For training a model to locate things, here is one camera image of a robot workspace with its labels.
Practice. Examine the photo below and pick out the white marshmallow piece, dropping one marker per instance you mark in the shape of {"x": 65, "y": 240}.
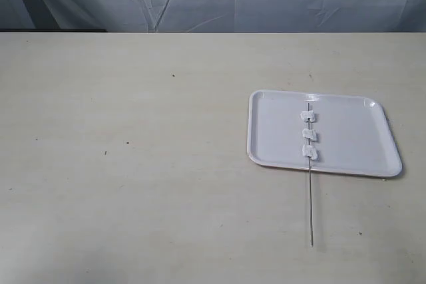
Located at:
{"x": 309, "y": 151}
{"x": 310, "y": 134}
{"x": 308, "y": 116}

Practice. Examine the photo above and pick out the white marshmallow piece bottom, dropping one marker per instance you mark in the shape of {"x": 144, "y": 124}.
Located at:
{"x": 309, "y": 151}

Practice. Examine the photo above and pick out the white marshmallow piece top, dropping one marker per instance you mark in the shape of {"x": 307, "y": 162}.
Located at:
{"x": 308, "y": 116}

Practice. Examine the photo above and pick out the white plastic tray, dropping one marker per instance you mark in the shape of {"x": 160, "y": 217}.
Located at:
{"x": 353, "y": 133}

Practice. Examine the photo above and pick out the thin metal skewer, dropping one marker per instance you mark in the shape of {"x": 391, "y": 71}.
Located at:
{"x": 310, "y": 186}

